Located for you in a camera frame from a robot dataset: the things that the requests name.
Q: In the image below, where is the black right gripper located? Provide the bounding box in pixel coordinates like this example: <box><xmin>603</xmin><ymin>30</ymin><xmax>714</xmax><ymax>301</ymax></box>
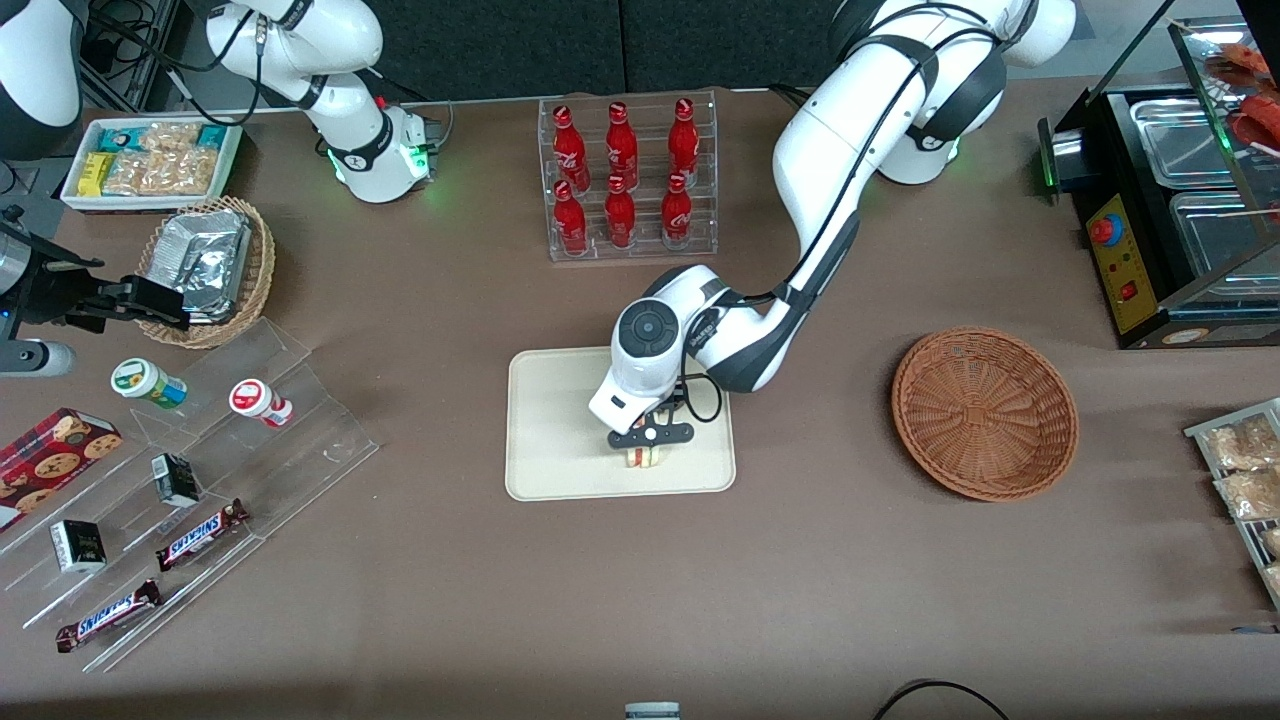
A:
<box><xmin>0</xmin><ymin>232</ymin><xmax>191</xmax><ymax>334</ymax></box>

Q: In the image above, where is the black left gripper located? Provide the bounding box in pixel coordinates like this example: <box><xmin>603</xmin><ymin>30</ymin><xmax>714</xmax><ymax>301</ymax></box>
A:
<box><xmin>607</xmin><ymin>398</ymin><xmax>695</xmax><ymax>449</ymax></box>

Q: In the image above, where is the beige plastic tray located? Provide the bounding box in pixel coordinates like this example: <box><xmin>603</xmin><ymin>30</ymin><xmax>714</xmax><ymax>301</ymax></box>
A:
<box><xmin>505</xmin><ymin>345</ymin><xmax>737</xmax><ymax>502</ymax></box>

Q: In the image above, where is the light tan wicker basket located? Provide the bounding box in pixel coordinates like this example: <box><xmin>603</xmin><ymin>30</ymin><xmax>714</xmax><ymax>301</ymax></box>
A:
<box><xmin>135</xmin><ymin>196</ymin><xmax>277</xmax><ymax>350</ymax></box>

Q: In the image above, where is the white rectangular snack tray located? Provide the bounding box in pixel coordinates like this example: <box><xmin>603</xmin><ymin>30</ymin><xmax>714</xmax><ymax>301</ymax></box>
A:
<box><xmin>60</xmin><ymin>117</ymin><xmax>245</xmax><ymax>214</ymax></box>

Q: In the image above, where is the brown wicker basket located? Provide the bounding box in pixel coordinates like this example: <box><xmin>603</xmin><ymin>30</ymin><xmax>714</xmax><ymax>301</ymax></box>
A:
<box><xmin>891</xmin><ymin>326</ymin><xmax>1080</xmax><ymax>502</ymax></box>

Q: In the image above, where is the tray of packaged snacks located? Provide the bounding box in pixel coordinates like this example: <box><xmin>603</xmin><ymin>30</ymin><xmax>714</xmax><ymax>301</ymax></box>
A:
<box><xmin>1184</xmin><ymin>397</ymin><xmax>1280</xmax><ymax>612</ymax></box>

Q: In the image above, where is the small silver foil pack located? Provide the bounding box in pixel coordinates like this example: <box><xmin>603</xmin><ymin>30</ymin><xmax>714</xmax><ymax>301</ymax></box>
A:
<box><xmin>180</xmin><ymin>285</ymin><xmax>244</xmax><ymax>326</ymax></box>

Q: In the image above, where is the green lid yogurt cup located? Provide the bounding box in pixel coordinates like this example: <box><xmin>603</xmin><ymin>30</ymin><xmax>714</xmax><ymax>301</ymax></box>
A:
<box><xmin>110</xmin><ymin>357</ymin><xmax>189</xmax><ymax>411</ymax></box>

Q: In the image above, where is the large silver foil pack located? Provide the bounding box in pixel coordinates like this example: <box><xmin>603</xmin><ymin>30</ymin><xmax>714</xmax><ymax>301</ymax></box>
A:
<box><xmin>150</xmin><ymin>209</ymin><xmax>252</xmax><ymax>306</ymax></box>

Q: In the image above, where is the clear bag of crackers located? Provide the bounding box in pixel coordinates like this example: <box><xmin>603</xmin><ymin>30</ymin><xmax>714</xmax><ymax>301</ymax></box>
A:
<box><xmin>103</xmin><ymin>148</ymin><xmax>219</xmax><ymax>198</ymax></box>
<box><xmin>139</xmin><ymin>121</ymin><xmax>202</xmax><ymax>154</ymax></box>

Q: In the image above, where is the red lid yogurt cup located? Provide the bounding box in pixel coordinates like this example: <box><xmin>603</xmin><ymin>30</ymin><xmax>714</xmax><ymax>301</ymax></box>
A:
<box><xmin>228</xmin><ymin>378</ymin><xmax>295</xmax><ymax>430</ymax></box>

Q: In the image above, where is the small black carton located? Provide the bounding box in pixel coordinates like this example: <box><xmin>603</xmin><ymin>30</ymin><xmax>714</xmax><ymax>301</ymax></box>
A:
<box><xmin>150</xmin><ymin>452</ymin><xmax>202</xmax><ymax>509</ymax></box>
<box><xmin>49</xmin><ymin>518</ymin><xmax>108</xmax><ymax>575</ymax></box>

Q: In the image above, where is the clear acrylic bottle rack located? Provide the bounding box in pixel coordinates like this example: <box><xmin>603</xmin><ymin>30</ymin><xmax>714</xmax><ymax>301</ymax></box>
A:
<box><xmin>538</xmin><ymin>89</ymin><xmax>720</xmax><ymax>264</ymax></box>

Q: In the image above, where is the red tartan cookie box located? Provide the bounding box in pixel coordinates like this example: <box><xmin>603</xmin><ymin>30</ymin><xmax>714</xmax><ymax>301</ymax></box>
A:
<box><xmin>0</xmin><ymin>407</ymin><xmax>124</xmax><ymax>534</ymax></box>

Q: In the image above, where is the clear acrylic stepped stand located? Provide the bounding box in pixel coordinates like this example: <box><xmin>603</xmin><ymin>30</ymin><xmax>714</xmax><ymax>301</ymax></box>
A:
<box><xmin>0</xmin><ymin>318</ymin><xmax>382</xmax><ymax>674</ymax></box>

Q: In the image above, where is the red cola bottle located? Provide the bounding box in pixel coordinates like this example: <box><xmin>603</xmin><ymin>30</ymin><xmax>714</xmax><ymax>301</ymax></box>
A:
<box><xmin>604</xmin><ymin>176</ymin><xmax>638</xmax><ymax>250</ymax></box>
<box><xmin>605</xmin><ymin>101</ymin><xmax>640</xmax><ymax>191</ymax></box>
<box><xmin>667</xmin><ymin>97</ymin><xmax>700</xmax><ymax>187</ymax></box>
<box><xmin>660</xmin><ymin>173</ymin><xmax>694</xmax><ymax>250</ymax></box>
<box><xmin>552</xmin><ymin>180</ymin><xmax>590</xmax><ymax>257</ymax></box>
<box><xmin>552</xmin><ymin>105</ymin><xmax>590</xmax><ymax>193</ymax></box>

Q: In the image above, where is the brown Snickers bar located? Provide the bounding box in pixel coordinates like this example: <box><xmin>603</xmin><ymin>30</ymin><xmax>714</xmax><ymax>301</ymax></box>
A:
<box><xmin>154</xmin><ymin>498</ymin><xmax>250</xmax><ymax>573</ymax></box>
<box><xmin>54</xmin><ymin>578</ymin><xmax>164</xmax><ymax>654</ymax></box>

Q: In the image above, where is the dark fabric partition panel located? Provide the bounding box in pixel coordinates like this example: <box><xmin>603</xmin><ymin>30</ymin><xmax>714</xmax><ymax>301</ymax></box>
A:
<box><xmin>366</xmin><ymin>0</ymin><xmax>623</xmax><ymax>103</ymax></box>
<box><xmin>620</xmin><ymin>0</ymin><xmax>851</xmax><ymax>93</ymax></box>

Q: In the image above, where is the black food warmer cabinet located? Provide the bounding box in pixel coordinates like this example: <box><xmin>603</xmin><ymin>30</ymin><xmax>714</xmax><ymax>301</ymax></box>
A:
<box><xmin>1037</xmin><ymin>0</ymin><xmax>1280</xmax><ymax>351</ymax></box>

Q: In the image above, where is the steel warmer pan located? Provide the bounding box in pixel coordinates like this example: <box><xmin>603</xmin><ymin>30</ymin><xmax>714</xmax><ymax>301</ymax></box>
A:
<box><xmin>1168</xmin><ymin>188</ymin><xmax>1280</xmax><ymax>293</ymax></box>
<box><xmin>1128</xmin><ymin>96</ymin><xmax>1251</xmax><ymax>191</ymax></box>

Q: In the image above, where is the red fried food piece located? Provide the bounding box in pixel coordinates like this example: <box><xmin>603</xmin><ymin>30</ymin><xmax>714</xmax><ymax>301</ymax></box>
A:
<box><xmin>1205</xmin><ymin>42</ymin><xmax>1280</xmax><ymax>151</ymax></box>

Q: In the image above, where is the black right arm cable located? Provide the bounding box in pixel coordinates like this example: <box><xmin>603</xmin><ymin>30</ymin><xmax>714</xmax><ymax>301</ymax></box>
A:
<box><xmin>88</xmin><ymin>0</ymin><xmax>271</xmax><ymax>127</ymax></box>

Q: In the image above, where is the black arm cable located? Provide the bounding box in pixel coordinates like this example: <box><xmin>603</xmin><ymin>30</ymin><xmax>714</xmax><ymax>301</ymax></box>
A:
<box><xmin>678</xmin><ymin>0</ymin><xmax>1041</xmax><ymax>425</ymax></box>
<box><xmin>88</xmin><ymin>0</ymin><xmax>271</xmax><ymax>127</ymax></box>

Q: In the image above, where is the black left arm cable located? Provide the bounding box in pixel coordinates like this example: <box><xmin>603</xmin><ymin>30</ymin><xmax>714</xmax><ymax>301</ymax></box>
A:
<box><xmin>678</xmin><ymin>0</ymin><xmax>1041</xmax><ymax>425</ymax></box>

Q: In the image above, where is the black looped floor cable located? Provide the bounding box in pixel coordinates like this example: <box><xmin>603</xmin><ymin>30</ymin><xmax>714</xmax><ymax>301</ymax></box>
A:
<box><xmin>871</xmin><ymin>679</ymin><xmax>1013</xmax><ymax>720</ymax></box>

